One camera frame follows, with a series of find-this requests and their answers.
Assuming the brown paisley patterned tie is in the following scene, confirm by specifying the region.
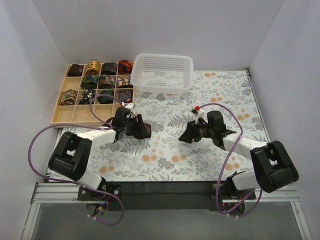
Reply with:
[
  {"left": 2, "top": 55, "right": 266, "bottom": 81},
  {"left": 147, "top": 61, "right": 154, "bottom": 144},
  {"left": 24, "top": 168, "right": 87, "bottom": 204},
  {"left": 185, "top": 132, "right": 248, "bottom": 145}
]
[{"left": 133, "top": 123, "right": 152, "bottom": 140}]

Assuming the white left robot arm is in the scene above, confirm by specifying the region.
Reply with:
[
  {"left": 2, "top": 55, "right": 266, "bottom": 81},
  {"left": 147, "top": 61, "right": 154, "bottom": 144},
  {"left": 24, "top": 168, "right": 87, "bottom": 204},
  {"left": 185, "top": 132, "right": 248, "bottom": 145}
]
[{"left": 48, "top": 107, "right": 152, "bottom": 200}]

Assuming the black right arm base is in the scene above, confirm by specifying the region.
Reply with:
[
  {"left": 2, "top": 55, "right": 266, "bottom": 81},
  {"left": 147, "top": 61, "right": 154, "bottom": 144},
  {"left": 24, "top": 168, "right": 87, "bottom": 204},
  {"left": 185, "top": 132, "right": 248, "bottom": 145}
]
[{"left": 204, "top": 184, "right": 251, "bottom": 217}]

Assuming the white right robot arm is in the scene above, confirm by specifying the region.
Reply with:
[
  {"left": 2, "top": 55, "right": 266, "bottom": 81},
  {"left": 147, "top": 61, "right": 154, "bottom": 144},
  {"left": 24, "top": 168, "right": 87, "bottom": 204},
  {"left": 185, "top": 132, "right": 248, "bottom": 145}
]
[{"left": 179, "top": 109, "right": 299, "bottom": 199}]

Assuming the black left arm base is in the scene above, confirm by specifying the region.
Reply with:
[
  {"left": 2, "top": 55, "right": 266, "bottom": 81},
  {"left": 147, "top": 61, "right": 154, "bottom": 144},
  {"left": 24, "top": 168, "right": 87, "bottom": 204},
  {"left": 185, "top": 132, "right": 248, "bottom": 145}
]
[{"left": 77, "top": 184, "right": 122, "bottom": 217}]

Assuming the rolled navy paisley rose tie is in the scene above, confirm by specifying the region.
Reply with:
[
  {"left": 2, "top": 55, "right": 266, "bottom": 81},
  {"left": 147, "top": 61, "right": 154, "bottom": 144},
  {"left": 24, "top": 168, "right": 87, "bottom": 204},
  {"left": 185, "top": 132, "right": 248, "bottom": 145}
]
[{"left": 117, "top": 89, "right": 133, "bottom": 103}]

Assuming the rolled dark green tie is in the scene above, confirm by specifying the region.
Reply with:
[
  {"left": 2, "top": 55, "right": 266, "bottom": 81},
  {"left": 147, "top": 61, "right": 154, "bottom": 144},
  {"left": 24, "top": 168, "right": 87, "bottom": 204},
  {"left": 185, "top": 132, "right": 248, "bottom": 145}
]
[{"left": 97, "top": 89, "right": 114, "bottom": 104}]

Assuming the rolled pink floral dark tie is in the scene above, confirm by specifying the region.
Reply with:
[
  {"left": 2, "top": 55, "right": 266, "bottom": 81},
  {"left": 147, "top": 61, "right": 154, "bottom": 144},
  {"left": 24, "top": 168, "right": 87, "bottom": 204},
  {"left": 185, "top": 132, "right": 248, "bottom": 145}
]
[{"left": 116, "top": 75, "right": 133, "bottom": 89}]

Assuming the wooden compartment tray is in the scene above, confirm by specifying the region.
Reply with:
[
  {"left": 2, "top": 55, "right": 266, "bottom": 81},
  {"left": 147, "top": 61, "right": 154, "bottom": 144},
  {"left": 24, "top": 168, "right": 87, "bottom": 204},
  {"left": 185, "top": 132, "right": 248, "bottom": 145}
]
[{"left": 51, "top": 62, "right": 135, "bottom": 127}]

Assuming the rolled black white floral tie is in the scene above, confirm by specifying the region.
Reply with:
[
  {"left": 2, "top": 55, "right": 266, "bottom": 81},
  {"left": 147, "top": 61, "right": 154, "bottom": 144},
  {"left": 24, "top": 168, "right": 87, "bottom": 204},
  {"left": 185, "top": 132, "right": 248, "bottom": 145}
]
[{"left": 79, "top": 89, "right": 96, "bottom": 105}]

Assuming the rolled navy yellow leaf tie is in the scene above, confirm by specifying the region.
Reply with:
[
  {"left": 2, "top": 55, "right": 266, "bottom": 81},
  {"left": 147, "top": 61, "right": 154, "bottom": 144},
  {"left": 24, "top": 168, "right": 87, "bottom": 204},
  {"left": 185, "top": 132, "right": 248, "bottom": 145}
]
[{"left": 81, "top": 74, "right": 99, "bottom": 90}]

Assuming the rolled orange black tie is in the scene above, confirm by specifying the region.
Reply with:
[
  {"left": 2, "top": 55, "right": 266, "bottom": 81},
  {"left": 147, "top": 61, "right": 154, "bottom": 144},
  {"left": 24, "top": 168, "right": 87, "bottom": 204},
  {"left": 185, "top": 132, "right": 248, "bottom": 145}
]
[{"left": 118, "top": 60, "right": 134, "bottom": 75}]

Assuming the white plastic mesh basket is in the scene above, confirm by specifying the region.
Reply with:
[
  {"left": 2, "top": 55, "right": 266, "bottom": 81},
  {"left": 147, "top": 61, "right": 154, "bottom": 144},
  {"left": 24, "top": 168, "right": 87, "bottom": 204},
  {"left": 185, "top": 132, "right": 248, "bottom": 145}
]
[{"left": 130, "top": 53, "right": 194, "bottom": 95}]

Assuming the rolled dark grey tie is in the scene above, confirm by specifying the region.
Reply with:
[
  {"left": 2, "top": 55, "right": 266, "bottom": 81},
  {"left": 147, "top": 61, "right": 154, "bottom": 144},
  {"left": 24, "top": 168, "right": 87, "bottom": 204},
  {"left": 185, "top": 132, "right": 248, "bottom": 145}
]
[{"left": 101, "top": 62, "right": 118, "bottom": 76}]

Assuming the rolled green camouflage floral tie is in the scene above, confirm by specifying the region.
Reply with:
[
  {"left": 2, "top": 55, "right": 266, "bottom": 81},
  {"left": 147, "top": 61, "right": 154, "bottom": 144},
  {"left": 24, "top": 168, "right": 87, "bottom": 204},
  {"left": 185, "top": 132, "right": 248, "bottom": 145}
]
[{"left": 60, "top": 89, "right": 78, "bottom": 106}]

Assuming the rolled yellow black tie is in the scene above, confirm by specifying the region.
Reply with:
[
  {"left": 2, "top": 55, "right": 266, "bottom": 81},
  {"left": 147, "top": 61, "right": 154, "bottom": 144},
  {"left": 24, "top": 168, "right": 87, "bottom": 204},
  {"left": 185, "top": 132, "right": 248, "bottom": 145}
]
[{"left": 85, "top": 61, "right": 101, "bottom": 75}]

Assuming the rolled dark maroon tie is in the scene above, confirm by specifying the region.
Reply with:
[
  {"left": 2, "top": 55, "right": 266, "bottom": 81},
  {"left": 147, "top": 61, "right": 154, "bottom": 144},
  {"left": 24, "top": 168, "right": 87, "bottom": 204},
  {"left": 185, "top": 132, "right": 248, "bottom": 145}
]
[{"left": 67, "top": 64, "right": 84, "bottom": 77}]

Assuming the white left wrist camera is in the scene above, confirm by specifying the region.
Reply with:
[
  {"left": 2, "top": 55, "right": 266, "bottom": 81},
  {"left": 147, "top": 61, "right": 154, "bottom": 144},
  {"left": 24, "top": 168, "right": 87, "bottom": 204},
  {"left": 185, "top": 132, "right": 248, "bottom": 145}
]
[{"left": 121, "top": 102, "right": 136, "bottom": 114}]

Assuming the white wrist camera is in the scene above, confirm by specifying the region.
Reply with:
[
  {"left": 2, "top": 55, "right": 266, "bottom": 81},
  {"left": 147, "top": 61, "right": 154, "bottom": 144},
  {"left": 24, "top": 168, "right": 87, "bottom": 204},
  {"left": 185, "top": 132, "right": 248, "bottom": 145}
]
[
  {"left": 121, "top": 102, "right": 136, "bottom": 114},
  {"left": 190, "top": 106, "right": 205, "bottom": 124}
]

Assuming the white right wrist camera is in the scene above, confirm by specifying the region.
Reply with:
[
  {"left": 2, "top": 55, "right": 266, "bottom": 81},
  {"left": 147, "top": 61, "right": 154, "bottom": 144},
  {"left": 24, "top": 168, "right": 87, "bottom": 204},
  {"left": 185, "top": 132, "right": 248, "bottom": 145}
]
[{"left": 190, "top": 106, "right": 205, "bottom": 124}]

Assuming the aluminium frame rail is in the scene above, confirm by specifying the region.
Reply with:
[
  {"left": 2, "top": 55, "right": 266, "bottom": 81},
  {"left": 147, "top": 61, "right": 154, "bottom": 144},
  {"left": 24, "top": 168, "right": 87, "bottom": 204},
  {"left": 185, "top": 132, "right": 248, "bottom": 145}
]
[{"left": 31, "top": 183, "right": 312, "bottom": 240}]

